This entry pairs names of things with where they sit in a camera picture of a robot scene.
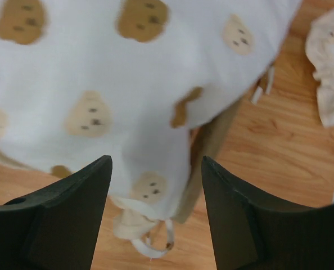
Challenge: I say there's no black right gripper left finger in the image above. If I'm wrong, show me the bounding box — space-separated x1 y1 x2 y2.
0 155 112 270

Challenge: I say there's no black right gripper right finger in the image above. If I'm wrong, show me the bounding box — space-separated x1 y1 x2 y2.
201 157 334 269

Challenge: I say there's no wooden pet bed frame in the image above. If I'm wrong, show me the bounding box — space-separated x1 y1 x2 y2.
171 67 269 224

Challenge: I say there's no large bear print cushion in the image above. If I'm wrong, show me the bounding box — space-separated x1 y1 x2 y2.
0 0 301 258

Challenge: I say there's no small bear print pillow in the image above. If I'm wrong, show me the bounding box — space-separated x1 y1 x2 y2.
305 8 334 128

